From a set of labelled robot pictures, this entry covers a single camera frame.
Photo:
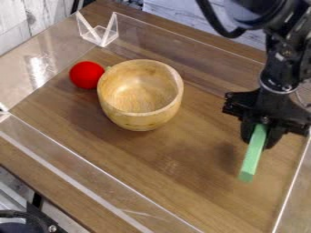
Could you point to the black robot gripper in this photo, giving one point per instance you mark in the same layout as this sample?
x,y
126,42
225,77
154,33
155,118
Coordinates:
x,y
261,106

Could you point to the green rectangular block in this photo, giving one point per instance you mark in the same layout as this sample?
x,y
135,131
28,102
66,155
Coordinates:
x,y
254,153

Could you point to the brown wooden bowl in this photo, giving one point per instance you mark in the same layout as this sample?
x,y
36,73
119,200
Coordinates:
x,y
141,94

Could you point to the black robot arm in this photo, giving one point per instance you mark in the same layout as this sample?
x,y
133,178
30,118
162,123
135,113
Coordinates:
x,y
285,20

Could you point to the red toy tomato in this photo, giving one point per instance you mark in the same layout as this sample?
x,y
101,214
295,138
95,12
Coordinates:
x,y
86,74

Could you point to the black table clamp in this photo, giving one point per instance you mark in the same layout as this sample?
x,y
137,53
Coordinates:
x,y
23,217

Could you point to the clear acrylic tray wall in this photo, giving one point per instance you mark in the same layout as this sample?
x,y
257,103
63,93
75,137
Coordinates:
x,y
166,181

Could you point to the clear acrylic corner bracket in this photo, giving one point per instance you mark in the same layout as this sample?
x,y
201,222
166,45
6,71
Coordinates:
x,y
99,35

